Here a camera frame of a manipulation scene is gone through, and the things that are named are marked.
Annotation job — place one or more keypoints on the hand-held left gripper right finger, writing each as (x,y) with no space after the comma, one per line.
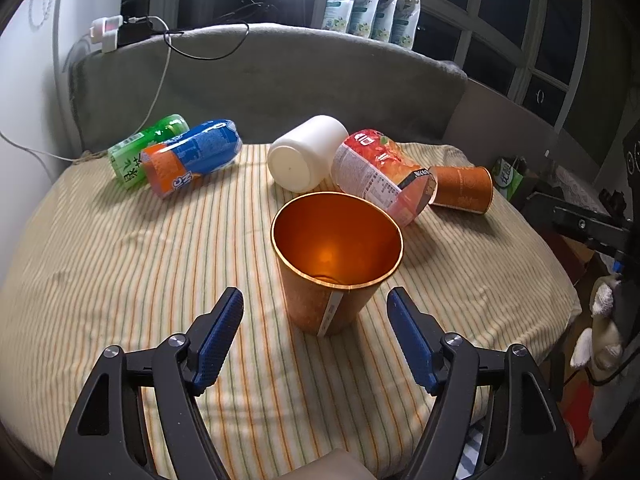
(411,340)

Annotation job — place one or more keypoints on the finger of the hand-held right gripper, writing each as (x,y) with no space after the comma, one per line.
(582,220)

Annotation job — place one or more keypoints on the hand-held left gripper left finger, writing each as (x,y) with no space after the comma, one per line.
(216,340)

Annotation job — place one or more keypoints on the large orange paper cup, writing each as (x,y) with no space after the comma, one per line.
(320,305)

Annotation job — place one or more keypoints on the small orange paper cup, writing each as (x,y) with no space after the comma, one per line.
(462,187)

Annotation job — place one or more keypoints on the white plastic cup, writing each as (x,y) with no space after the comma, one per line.
(306,152)

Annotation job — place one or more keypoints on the person's right hand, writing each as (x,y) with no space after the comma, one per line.
(602,330)

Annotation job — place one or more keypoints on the green cardboard box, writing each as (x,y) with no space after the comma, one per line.
(510,177)

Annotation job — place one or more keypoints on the red labelled drink bottle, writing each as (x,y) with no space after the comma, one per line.
(377,172)

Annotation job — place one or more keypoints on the blue and orange drink bottle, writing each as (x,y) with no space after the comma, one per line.
(192,157)

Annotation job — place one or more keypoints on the green drink bottle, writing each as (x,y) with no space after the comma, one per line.
(142,152)

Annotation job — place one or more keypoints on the grey sofa backrest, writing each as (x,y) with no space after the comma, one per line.
(300,80)

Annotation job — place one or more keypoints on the black power adapter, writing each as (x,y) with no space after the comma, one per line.
(134,30)

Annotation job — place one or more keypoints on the white charger plug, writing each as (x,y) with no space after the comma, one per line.
(106,32)

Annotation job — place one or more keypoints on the black clothes hangers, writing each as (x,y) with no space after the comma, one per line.
(260,0)

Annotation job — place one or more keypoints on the white paper bag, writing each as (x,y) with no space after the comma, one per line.
(37,20)

